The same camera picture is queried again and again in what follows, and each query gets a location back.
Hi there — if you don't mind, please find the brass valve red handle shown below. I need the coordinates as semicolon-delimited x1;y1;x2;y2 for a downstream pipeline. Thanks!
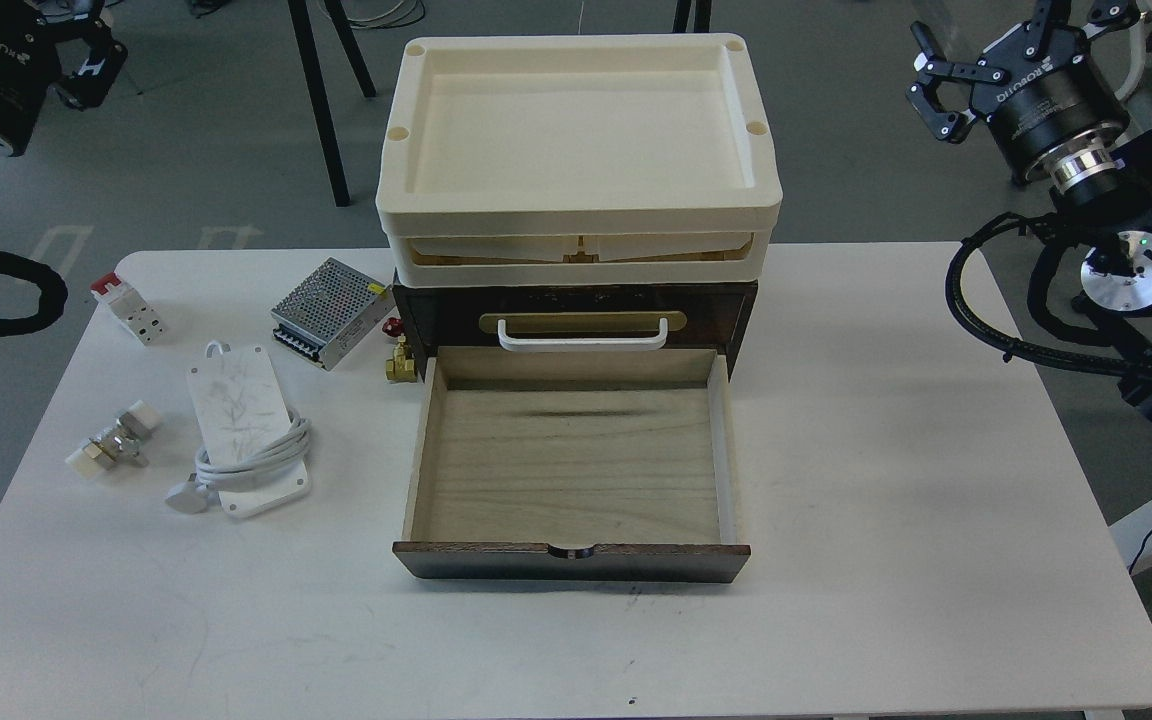
381;316;419;382

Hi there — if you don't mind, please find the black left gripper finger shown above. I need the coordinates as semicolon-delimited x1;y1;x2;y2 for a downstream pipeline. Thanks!
56;20;128;111

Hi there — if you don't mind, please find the white charger with cable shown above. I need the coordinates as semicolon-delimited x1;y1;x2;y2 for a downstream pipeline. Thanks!
165;341;311;518

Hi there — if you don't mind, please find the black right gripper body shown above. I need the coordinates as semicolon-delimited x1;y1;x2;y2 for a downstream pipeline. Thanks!
975;28;1130;184

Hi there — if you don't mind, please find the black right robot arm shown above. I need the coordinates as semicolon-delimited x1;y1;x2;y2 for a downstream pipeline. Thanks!
905;1;1152;423

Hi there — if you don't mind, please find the white capped metal fitting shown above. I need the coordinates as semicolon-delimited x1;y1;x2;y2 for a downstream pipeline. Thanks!
65;401;162;479

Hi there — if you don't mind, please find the metal mesh power supply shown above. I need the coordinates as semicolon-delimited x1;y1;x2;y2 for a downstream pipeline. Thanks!
271;258;396;372

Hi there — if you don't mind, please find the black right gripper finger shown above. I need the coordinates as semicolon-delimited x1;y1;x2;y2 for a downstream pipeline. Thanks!
905;22;1009;143
1026;1;1142;41

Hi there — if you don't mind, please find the open wooden drawer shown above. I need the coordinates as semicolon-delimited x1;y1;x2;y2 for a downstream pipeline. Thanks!
392;347;751;583

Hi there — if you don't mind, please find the white cabinet handle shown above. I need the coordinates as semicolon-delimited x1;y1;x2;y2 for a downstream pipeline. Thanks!
497;318;669;354

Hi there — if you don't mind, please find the cream plastic stacked tray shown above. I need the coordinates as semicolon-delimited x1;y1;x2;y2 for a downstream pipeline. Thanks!
376;33;783;288

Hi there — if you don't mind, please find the red white circuit breaker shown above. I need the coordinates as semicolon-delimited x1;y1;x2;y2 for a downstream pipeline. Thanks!
90;272;166;346

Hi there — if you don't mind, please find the black table legs background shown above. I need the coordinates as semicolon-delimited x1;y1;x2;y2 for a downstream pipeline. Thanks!
286;0;379;209

